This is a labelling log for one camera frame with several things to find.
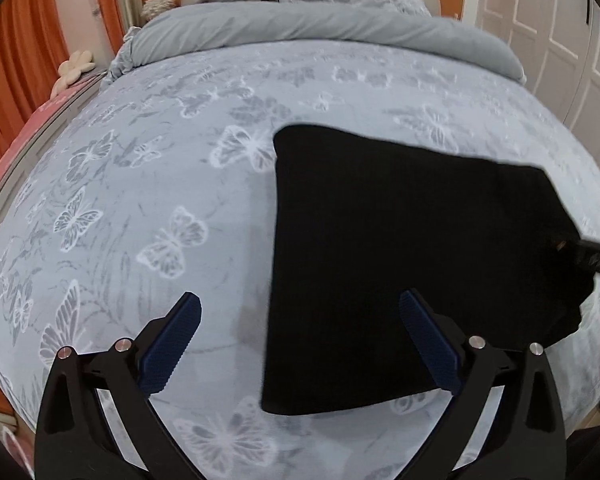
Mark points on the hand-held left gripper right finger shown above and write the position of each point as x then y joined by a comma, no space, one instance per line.
430,345

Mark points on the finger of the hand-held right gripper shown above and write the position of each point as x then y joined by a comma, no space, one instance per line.
597,257

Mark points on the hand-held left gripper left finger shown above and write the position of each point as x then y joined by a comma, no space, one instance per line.
172,345

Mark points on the black pants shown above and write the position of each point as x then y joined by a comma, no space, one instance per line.
380,260

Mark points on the butterfly print bed cover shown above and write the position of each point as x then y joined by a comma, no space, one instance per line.
155,185

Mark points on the white wardrobe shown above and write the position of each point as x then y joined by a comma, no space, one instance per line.
555,35

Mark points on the white drawer cabinet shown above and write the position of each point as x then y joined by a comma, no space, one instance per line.
10,180

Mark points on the pink cloth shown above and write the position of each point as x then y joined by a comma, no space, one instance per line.
15,135

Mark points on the flower shaped cushion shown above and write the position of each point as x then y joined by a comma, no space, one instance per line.
77,66

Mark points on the white feather lamp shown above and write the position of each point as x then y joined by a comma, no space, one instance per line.
157,2

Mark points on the grey duvet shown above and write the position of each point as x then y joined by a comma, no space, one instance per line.
305,22

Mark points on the narrow orange curtain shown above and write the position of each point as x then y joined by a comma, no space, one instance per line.
107,5

